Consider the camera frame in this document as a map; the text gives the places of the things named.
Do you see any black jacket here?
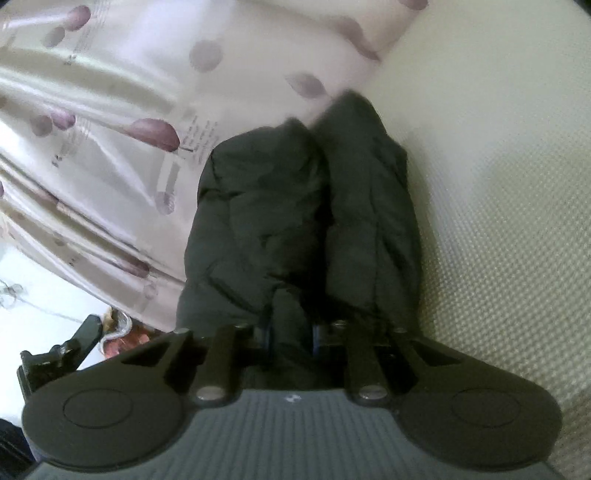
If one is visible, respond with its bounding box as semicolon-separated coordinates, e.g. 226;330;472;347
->
178;90;423;372

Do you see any leaf print curtain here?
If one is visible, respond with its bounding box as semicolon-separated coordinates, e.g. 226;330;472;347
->
0;0;430;335

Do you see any white cable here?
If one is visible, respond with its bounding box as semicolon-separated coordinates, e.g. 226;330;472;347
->
99;310;134;354

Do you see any red-brown object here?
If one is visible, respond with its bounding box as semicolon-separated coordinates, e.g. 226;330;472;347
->
102;323;155;361

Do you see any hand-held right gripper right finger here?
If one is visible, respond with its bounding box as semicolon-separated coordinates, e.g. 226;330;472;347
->
311;320;462;407

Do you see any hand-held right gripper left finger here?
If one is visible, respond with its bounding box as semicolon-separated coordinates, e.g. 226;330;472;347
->
115;324;274;408

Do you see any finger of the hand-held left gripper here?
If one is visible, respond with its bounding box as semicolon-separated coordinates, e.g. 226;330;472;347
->
69;314;103;372

